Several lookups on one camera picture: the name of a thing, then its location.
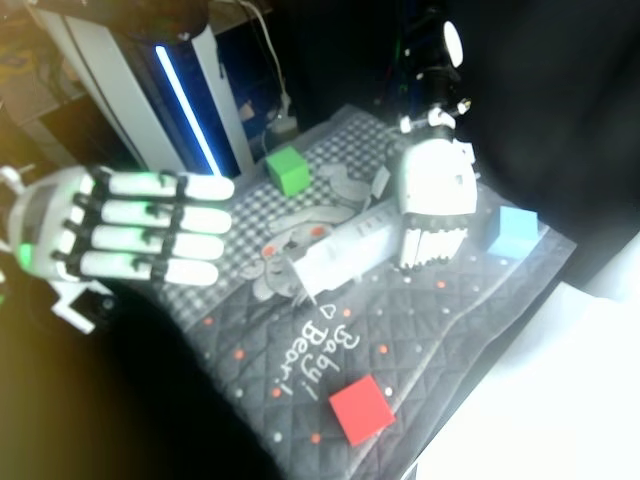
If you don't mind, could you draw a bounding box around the blue cube block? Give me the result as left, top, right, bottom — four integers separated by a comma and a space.
485, 206, 540, 260

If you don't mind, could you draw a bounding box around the red cube block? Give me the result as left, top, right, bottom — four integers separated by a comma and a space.
328, 374, 396, 447

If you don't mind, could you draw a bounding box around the white tower with blue light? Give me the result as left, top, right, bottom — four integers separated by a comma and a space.
29, 0, 256, 189

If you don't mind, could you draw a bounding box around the white cable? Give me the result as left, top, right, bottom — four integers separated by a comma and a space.
239, 0, 296, 119

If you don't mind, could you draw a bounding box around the white power adapter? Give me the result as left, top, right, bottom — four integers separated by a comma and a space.
264, 112, 301, 137

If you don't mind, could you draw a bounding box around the large clear plastic syringe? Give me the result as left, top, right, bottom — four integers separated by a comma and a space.
292, 199, 406, 306

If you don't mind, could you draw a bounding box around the grey quilt with bear print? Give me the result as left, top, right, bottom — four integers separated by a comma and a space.
159, 104, 576, 480

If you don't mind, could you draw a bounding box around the green cube block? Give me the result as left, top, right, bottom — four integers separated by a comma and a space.
264, 146, 312, 197

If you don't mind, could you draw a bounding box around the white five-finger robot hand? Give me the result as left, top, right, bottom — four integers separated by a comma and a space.
0, 165, 236, 335
369, 139, 480, 274

